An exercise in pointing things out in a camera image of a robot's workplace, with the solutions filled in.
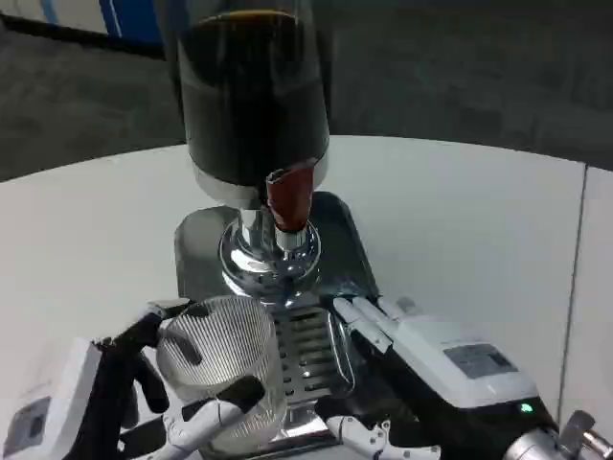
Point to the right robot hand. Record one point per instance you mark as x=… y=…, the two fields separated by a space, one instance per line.
x=431 y=364

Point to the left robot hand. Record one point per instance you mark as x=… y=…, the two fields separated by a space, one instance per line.
x=96 y=397

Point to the clear ribbed glass cup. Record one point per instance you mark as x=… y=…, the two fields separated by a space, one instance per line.
x=215 y=345

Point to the right silver robot forearm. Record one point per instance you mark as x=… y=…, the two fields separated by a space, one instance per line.
x=551 y=443

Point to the steel drip tray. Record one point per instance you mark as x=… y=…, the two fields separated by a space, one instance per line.
x=345 y=249

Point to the red tap lever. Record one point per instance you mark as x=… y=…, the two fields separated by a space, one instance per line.
x=289 y=196

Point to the dark drink dispenser chrome base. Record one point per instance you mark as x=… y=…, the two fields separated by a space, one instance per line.
x=249 y=96

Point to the white and blue panel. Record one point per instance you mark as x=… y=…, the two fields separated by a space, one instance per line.
x=72 y=14

